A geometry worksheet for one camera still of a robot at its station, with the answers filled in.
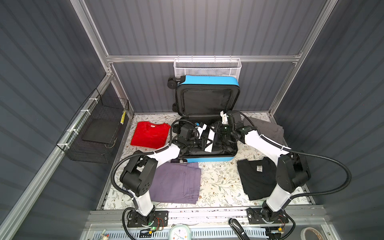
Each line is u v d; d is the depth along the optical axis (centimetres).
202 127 81
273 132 104
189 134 72
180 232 68
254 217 73
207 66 91
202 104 94
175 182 83
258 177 85
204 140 78
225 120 74
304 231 69
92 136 70
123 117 83
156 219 73
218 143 99
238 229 67
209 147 84
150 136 108
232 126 68
